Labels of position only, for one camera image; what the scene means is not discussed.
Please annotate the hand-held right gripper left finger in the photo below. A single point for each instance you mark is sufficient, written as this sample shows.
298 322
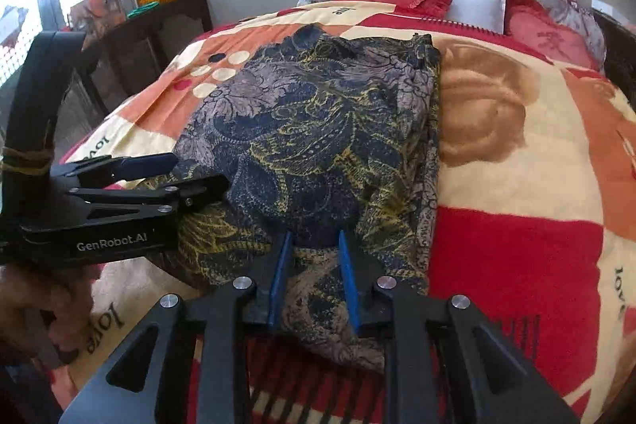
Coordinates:
278 277

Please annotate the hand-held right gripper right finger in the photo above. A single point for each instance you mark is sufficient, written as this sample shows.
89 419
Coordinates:
351 285

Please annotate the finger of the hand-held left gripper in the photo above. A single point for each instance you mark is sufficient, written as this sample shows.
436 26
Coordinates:
198 188
149 163

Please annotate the dark floral patterned garment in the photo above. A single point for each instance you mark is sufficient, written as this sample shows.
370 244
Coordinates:
323 146

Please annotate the person's left hand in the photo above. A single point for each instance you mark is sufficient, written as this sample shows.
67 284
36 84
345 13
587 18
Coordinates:
44 305

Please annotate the dark wooden chair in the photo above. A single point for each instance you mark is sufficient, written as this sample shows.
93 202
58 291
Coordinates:
149 41

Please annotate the green bundle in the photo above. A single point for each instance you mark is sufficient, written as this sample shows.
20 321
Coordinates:
141 10

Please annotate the red orange cream printed blanket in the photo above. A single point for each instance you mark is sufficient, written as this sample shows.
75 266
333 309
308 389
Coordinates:
516 185

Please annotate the white pillow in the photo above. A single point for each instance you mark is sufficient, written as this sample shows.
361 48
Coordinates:
474 4

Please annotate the dark wooden bed frame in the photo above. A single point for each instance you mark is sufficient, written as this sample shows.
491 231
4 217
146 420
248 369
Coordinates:
616 36

